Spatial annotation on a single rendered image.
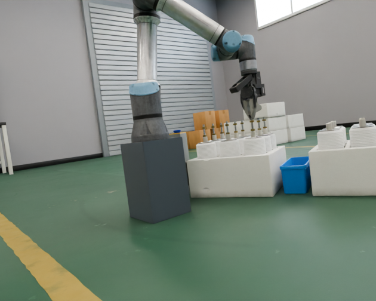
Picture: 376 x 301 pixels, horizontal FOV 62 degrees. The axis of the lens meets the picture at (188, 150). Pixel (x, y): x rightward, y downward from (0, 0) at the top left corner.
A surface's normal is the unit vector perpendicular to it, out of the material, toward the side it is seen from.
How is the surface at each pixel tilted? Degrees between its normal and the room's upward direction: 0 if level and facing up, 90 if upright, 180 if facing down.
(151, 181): 90
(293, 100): 90
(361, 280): 0
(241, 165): 90
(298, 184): 92
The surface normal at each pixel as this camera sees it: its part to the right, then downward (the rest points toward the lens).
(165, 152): 0.62, -0.03
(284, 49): -0.77, 0.14
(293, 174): -0.45, 0.14
